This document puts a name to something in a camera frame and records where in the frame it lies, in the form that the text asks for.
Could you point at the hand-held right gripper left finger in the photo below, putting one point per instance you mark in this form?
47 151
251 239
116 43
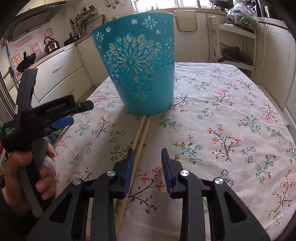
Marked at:
130 162

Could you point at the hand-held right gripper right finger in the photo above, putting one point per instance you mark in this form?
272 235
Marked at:
165 162

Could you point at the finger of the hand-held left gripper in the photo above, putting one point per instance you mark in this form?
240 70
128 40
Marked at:
84 106
62 122

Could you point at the wooden chopstick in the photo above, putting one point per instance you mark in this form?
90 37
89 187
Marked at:
142 139
139 132

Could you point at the blue perforated plastic basket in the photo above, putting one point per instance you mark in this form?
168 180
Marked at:
138 69

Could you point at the person's left hand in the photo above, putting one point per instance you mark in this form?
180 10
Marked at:
13 178

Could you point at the cream drawer cabinet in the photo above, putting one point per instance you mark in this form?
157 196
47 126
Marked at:
60 71

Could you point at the black wok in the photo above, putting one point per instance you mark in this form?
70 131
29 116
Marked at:
26 62

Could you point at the blue and white pole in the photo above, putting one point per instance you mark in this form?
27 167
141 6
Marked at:
11 62

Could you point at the floral tablecloth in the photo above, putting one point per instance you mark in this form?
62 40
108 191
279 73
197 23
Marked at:
219 129

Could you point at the black cooking pot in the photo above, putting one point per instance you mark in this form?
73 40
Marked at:
71 40

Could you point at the metal kettle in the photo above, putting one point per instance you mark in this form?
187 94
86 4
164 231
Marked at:
50 46

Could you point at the range hood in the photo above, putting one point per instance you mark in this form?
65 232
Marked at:
34 18

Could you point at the cream two-door cabinet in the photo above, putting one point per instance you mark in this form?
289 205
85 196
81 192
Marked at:
203 46

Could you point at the black frying pan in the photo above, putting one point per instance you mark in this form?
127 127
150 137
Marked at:
238 58

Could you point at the kitchen window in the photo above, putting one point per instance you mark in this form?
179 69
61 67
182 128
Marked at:
166 4

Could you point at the cream hanging plastic holder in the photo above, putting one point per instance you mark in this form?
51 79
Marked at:
186 20

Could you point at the cream shelf rack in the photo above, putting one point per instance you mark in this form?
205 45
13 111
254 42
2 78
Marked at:
251 34

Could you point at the cream tall cabinet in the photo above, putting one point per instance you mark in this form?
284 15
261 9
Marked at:
277 53

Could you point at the plastic bag of vegetables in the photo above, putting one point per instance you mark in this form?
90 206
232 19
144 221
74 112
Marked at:
242 16

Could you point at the black countertop appliance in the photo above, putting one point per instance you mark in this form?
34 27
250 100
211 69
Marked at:
268 9

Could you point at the pink wall stickers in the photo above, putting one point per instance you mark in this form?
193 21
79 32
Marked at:
30 46

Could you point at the wall utensil rack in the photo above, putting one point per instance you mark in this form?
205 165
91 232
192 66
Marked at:
85 20

